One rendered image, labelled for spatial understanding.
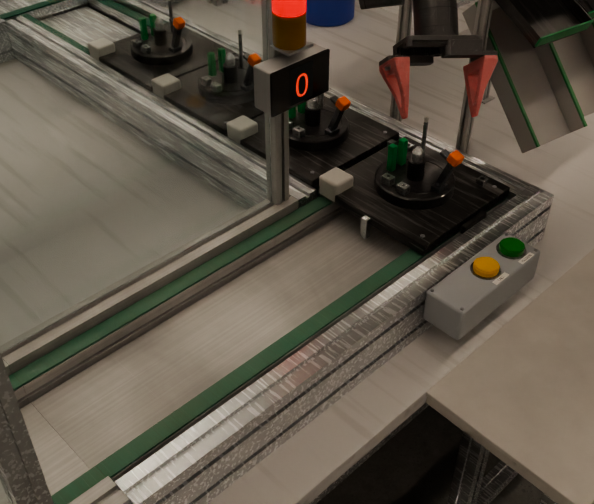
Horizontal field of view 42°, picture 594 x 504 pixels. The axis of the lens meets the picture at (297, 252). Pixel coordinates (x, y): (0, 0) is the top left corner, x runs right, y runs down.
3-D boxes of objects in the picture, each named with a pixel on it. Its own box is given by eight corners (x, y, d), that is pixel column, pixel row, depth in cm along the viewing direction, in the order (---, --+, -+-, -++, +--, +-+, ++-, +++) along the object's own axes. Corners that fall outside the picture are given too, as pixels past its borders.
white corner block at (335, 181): (353, 194, 140) (354, 175, 137) (336, 205, 137) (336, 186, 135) (334, 183, 142) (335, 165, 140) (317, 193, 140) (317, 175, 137)
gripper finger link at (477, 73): (501, 112, 101) (498, 39, 100) (449, 114, 99) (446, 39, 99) (479, 119, 107) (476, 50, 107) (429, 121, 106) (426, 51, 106)
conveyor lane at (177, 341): (499, 235, 145) (508, 191, 139) (118, 518, 100) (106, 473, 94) (383, 172, 161) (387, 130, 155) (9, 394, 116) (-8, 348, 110)
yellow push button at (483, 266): (502, 273, 123) (504, 264, 122) (487, 285, 121) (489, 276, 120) (481, 262, 125) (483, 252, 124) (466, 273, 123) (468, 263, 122)
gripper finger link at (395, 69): (450, 114, 99) (447, 39, 99) (396, 115, 98) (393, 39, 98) (431, 121, 106) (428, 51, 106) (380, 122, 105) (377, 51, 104)
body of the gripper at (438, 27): (484, 49, 100) (481, -10, 100) (408, 50, 98) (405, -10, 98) (463, 60, 107) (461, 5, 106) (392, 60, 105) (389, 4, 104)
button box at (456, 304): (534, 278, 130) (542, 249, 126) (457, 342, 119) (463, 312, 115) (499, 258, 134) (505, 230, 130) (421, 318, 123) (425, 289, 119)
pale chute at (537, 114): (570, 133, 149) (587, 125, 145) (521, 154, 143) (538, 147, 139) (512, -3, 149) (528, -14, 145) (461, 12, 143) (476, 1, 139)
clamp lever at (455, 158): (447, 185, 134) (465, 156, 128) (440, 190, 133) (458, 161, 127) (432, 171, 135) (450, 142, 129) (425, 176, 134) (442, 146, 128)
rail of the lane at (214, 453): (542, 238, 144) (555, 190, 137) (146, 551, 97) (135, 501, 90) (517, 225, 147) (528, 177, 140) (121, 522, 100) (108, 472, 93)
